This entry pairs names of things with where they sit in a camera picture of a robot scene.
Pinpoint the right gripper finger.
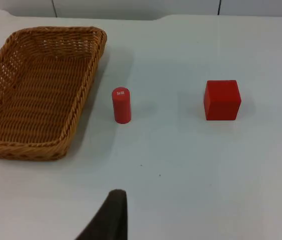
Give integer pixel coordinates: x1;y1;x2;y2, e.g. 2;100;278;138
75;189;128;240

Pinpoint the red cube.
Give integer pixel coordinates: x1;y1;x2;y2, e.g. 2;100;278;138
203;79;242;122

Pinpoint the brown wicker basket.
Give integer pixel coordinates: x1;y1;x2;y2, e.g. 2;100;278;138
0;26;108;162

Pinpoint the red cylinder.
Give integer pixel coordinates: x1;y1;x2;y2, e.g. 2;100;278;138
111;86;132;125

